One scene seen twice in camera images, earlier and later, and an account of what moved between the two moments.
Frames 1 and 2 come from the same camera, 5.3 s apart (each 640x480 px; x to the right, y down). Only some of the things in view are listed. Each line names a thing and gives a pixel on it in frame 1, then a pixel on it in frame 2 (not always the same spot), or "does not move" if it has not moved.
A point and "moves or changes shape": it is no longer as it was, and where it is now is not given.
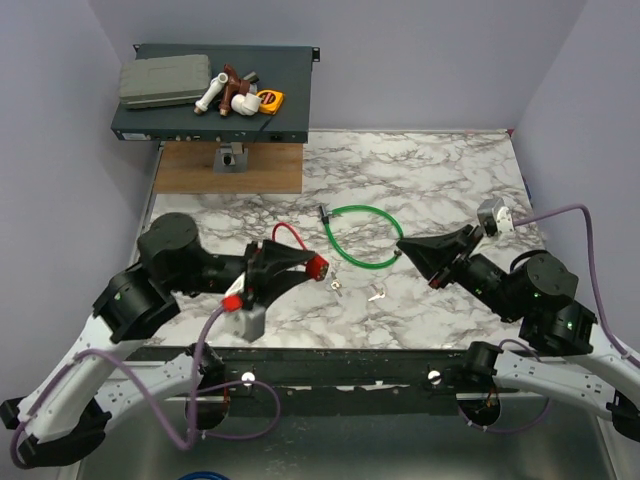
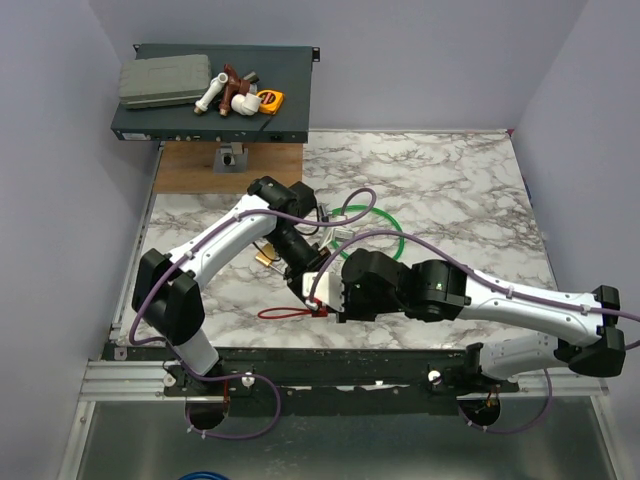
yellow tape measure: (271, 101) does not move
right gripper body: (469, 244) → (357, 307)
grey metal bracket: (231, 159) does not move
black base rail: (341, 381) does not move
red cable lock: (317, 267) moves or changes shape
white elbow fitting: (246, 104) does not move
